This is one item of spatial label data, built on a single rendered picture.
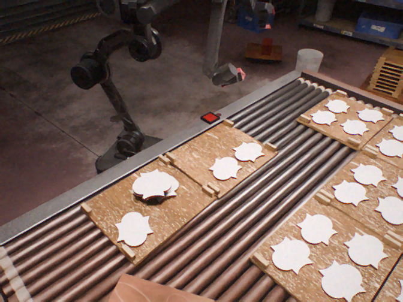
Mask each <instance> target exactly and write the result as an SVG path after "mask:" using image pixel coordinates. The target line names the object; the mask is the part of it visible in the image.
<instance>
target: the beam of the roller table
mask: <svg viewBox="0 0 403 302"><path fill-rule="evenodd" d="M300 76H301V72H299V71H296V70H293V71H291V72H290V73H288V74H286V75H284V76H282V77H280V78H278V79H276V80H274V81H273V82H271V83H269V84H267V85H265V86H263V87H261V88H259V89H257V90H255V91H254V92H252V93H250V94H248V95H247V96H245V97H243V98H241V99H239V100H237V101H235V102H233V103H231V104H229V105H228V106H226V107H224V108H222V109H220V110H218V111H216V112H214V114H217V113H220V114H221V116H220V120H218V121H216V122H215V123H213V124H211V125H210V124H208V123H206V122H205V121H203V120H199V121H198V122H196V123H193V124H192V125H190V126H188V127H186V128H185V129H183V130H181V131H179V132H177V133H175V134H173V135H171V136H169V137H167V138H166V139H164V140H162V141H160V142H158V143H157V144H154V145H153V146H151V147H149V148H147V149H145V150H143V151H141V152H140V153H138V154H136V155H134V156H132V157H130V158H128V159H126V160H124V161H123V162H121V163H119V164H117V165H115V166H114V167H112V168H109V169H108V170H106V171H104V172H102V173H100V174H98V175H96V176H95V177H93V178H91V179H89V180H87V181H85V182H83V183H81V184H79V185H78V186H76V187H74V188H72V189H70V190H69V191H66V192H64V193H63V194H61V195H59V196H57V197H55V198H53V199H52V200H50V201H48V202H46V203H44V204H42V205H40V206H38V207H36V208H34V209H33V210H31V211H29V212H27V213H25V214H24V215H21V216H19V217H18V218H16V219H14V220H12V221H10V222H8V223H7V224H5V225H3V226H0V247H3V246H6V245H7V244H9V243H11V242H12V241H15V240H16V239H18V238H20V237H21V236H23V235H25V234H27V233H28V232H30V231H32V230H33V229H36V228H37V227H39V226H41V225H42V224H44V223H46V222H48V221H50V220H51V219H53V218H55V217H57V216H59V215H60V214H62V213H63V212H66V211H67V210H69V209H71V208H73V207H74V206H76V205H78V204H80V203H81V202H83V201H85V200H87V199H88V198H90V197H92V196H94V195H95V194H97V193H99V192H101V191H103V190H104V189H106V188H108V187H109V186H111V185H113V184H115V183H116V182H118V181H120V180H122V179H124V178H126V177H127V176H129V175H130V174H132V173H134V172H136V171H138V170H139V169H141V168H143V167H145V166H147V165H148V164H150V163H152V162H154V161H155V160H157V159H158V157H159V156H160V155H163V156H164V155H165V154H166V153H167V152H171V151H173V150H175V149H177V148H178V147H180V146H182V145H183V144H185V143H187V142H189V141H191V140H192V139H194V138H196V137H198V136H199V135H201V134H203V133H205V132H206V131H208V130H210V129H212V128H213V127H215V126H217V125H219V124H220V123H222V122H223V121H224V119H229V118H231V117H233V116H235V115H236V114H238V113H240V112H241V111H244V110H245V109H247V108H248V107H250V106H252V105H254V104H256V103H258V102H259V101H261V100H263V99H265V98H266V97H268V96H270V95H271V94H273V93H275V92H277V91H279V90H280V89H282V88H284V87H286V86H288V85H289V84H291V83H293V82H294V81H296V80H297V79H299V78H300Z"/></svg>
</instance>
